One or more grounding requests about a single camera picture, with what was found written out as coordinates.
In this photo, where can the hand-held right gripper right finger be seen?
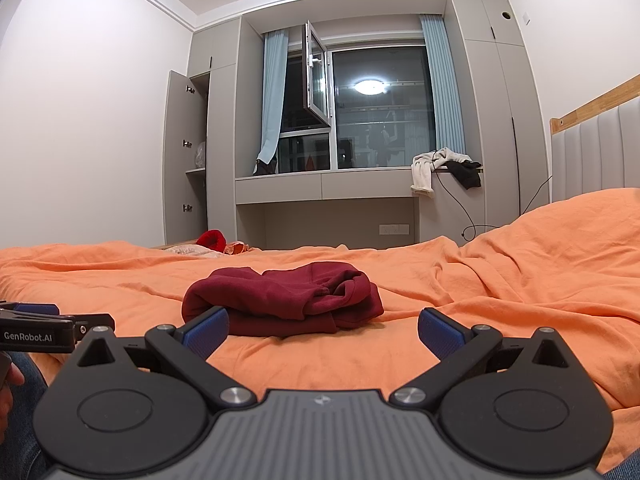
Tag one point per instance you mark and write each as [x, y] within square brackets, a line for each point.
[440, 330]

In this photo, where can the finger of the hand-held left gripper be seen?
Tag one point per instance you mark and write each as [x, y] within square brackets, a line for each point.
[92, 322]
[37, 308]

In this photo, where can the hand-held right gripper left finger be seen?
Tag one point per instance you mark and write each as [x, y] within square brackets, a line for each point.
[207, 332]

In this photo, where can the dark red sweater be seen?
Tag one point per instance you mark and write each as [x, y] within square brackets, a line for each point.
[280, 295]

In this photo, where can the person's left hand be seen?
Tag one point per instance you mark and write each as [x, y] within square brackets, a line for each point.
[14, 377]

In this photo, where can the orange duvet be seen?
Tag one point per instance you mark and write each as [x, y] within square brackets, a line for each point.
[500, 300]

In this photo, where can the pink patterned blanket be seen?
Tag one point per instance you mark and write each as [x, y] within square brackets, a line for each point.
[185, 250]

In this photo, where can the small orange cloth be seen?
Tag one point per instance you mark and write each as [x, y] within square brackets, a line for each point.
[236, 248]

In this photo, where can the red plush item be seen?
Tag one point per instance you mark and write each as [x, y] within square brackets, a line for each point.
[212, 239]

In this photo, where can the person's left leg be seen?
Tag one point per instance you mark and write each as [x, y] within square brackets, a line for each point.
[22, 450]

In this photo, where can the person's leg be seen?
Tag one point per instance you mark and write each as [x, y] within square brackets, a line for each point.
[625, 470]
[22, 450]

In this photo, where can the black garment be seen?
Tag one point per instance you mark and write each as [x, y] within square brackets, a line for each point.
[467, 175]

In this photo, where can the white garment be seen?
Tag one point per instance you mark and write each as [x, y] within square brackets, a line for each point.
[422, 172]

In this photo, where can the black item on sill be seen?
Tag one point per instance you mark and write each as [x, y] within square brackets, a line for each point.
[264, 167]

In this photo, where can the grey wardrobe door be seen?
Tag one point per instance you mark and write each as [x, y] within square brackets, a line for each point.
[175, 160]

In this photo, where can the clear plastic bag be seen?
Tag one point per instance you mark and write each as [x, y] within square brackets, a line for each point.
[201, 156]

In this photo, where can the grey window bench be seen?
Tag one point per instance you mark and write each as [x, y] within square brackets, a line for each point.
[320, 185]

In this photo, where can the grey wardrobe with open door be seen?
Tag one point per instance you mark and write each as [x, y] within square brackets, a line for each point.
[222, 135]

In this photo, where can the tall grey closed wardrobe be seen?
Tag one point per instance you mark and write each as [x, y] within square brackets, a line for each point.
[500, 125]

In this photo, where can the large window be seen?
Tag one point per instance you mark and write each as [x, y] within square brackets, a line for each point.
[380, 110]

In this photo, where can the person's right leg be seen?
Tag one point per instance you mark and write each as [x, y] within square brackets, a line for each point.
[625, 470]

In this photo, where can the light blue curtain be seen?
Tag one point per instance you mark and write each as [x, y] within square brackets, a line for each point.
[442, 90]
[272, 100]

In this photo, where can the open window sash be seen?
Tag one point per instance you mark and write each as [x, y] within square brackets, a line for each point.
[316, 80]

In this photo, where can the white wall socket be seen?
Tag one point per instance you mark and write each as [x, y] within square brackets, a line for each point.
[394, 229]

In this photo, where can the padded headboard with wooden rail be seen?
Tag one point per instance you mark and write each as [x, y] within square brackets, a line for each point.
[600, 160]

